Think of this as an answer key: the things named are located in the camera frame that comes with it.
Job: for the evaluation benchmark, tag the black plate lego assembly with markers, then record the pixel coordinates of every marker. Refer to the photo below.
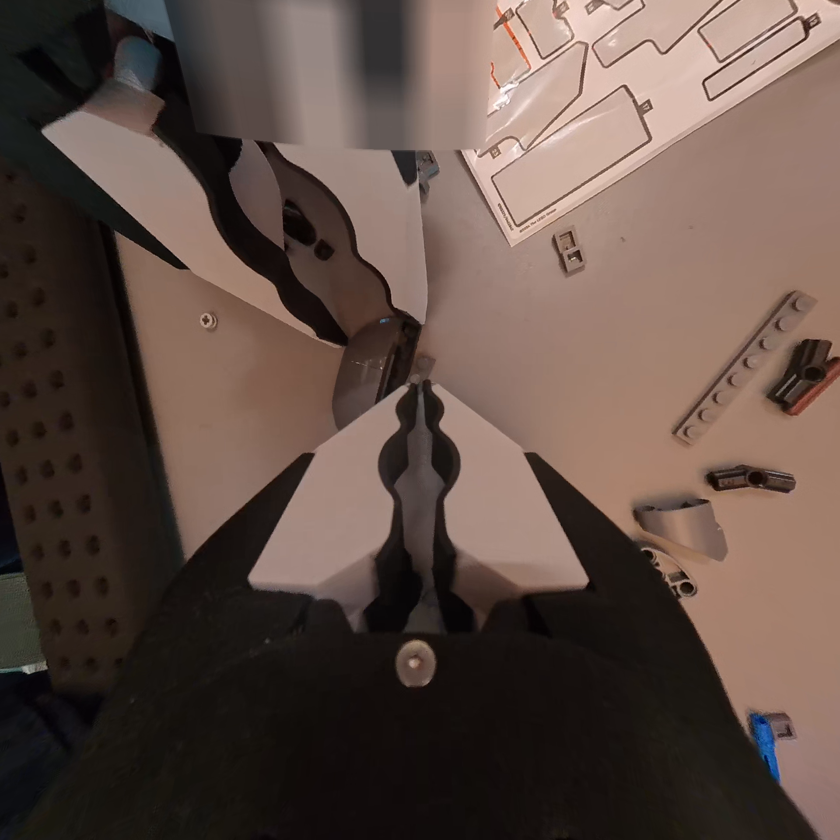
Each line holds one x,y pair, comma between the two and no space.
367,374

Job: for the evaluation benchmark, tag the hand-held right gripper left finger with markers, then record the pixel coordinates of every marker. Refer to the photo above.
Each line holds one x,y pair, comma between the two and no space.
321,525

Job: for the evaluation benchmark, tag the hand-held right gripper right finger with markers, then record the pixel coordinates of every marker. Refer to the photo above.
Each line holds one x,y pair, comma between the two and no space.
512,525

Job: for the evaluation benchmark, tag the black connector with brown axle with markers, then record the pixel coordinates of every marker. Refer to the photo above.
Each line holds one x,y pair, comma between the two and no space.
804,377

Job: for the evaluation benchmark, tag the black angled lego connector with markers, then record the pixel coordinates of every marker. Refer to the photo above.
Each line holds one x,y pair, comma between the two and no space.
751,479

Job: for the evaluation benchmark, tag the pale green cloth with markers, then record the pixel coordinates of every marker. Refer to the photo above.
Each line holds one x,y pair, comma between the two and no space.
19,623

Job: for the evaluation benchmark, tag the lego sticker sheet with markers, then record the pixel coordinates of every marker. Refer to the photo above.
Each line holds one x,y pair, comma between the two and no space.
590,164

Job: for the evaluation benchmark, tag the black lego pin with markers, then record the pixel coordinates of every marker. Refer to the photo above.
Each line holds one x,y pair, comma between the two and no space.
298,223

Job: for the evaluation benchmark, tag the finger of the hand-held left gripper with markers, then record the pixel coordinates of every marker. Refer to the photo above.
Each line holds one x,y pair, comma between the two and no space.
131,184
387,216

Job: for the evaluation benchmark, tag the long light grey lego plate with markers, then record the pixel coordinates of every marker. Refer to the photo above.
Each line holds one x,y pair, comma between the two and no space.
748,367

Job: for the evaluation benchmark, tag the small grey two-stud plate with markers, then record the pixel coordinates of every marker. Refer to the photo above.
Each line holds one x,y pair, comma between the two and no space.
423,367

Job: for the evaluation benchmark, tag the black perforated pad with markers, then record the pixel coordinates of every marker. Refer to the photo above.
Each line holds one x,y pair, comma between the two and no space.
65,459

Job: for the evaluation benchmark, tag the grey curved lego slope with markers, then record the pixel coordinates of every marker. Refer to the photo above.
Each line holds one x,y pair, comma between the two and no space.
682,528

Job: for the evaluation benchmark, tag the thin light grey lego liftarm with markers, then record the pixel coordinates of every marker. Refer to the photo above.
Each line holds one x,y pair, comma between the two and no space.
669,571

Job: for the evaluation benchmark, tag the small black lego piece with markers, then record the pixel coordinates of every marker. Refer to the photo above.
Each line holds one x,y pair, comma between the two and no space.
323,249

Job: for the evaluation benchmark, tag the blue lego pin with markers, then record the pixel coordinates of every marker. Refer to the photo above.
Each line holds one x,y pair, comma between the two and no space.
764,745

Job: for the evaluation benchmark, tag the small grey lego bracket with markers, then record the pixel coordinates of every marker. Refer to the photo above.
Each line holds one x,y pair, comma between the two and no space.
569,251

